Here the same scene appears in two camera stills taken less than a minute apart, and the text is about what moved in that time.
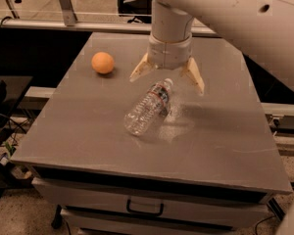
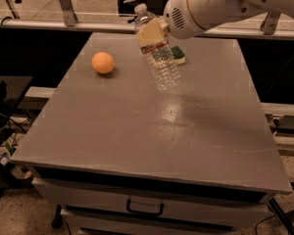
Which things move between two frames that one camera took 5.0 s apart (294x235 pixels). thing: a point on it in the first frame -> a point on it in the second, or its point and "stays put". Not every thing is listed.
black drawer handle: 128,209 stays put
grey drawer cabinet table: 210,166 stays put
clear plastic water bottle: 149,110 -> 159,56
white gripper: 169,54 -> 176,21
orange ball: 102,62 stays put
